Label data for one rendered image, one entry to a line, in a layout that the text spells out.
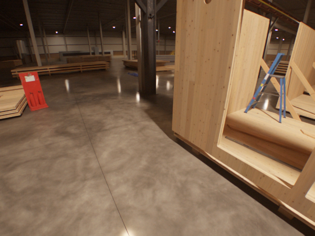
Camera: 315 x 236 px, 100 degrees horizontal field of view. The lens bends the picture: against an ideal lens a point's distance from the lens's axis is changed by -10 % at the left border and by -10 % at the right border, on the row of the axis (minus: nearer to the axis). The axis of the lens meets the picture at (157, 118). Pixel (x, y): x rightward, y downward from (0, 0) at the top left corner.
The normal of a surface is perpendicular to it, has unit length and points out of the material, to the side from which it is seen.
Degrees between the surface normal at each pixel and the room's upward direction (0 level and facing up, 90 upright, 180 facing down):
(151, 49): 90
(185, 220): 0
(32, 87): 90
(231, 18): 90
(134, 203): 0
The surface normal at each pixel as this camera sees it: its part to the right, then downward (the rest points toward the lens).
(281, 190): -0.84, 0.22
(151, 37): 0.55, 0.34
